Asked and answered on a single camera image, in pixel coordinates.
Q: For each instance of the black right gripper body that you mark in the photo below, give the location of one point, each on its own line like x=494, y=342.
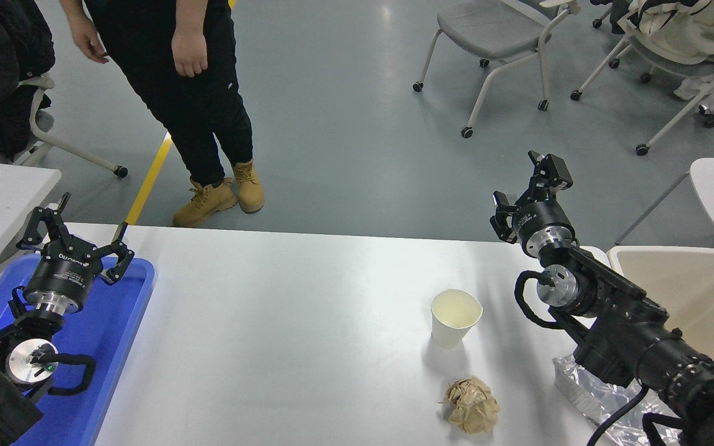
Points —
x=543, y=220

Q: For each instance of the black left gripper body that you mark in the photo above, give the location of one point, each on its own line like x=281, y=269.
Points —
x=62, y=272

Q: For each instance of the white paper cup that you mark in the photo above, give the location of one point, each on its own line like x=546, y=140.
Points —
x=453, y=319

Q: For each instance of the tan paper ball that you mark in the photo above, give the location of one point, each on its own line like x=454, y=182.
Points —
x=471, y=406

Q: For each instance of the person's left forearm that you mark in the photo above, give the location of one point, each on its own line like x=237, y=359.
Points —
x=191, y=15

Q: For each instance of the person's right forearm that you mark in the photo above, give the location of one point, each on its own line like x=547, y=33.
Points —
x=75, y=9

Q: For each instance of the person's right hand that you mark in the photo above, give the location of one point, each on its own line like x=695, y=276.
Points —
x=90, y=40

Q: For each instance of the person's left hand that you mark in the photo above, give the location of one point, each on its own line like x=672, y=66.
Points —
x=189, y=52

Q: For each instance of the blue plastic tray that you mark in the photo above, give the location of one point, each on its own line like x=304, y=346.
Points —
x=115, y=347

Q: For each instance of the large pale plastic bin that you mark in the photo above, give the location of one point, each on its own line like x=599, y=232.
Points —
x=667, y=272

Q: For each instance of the white chair with castors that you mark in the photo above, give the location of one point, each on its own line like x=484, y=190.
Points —
x=38, y=82

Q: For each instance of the person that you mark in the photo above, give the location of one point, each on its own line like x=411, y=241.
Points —
x=165, y=93

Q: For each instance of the grey seat wheeled chair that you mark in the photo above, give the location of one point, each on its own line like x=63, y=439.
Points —
x=487, y=25

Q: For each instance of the cream jacket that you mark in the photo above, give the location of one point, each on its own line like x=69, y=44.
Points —
x=685, y=28

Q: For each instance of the white frame wheeled chair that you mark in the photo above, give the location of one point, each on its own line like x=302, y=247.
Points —
x=673, y=65

